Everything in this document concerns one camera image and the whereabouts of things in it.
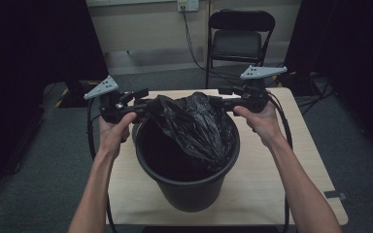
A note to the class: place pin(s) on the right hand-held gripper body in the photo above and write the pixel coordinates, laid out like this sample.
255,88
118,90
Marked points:
255,98

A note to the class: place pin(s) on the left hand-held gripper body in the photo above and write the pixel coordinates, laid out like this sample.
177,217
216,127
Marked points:
110,108

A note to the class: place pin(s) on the black plastic garbage bag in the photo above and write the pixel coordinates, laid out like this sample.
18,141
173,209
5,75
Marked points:
194,126

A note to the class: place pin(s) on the grey plastic trash bin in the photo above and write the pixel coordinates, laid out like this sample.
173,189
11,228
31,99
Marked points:
191,197

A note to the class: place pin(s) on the person's left hand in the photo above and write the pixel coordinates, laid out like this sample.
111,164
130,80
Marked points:
111,136

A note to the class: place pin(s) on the person's right hand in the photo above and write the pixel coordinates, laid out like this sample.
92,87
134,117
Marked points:
265,124

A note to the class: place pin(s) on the black folding chair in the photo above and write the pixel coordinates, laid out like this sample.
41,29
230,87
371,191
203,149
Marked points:
236,43

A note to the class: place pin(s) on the black curtain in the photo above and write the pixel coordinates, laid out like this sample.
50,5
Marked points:
29,48
353,48

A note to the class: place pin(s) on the grey tape piece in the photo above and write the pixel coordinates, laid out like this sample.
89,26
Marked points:
335,195

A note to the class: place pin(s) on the white wall outlet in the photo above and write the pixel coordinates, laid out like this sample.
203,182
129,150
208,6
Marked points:
189,5

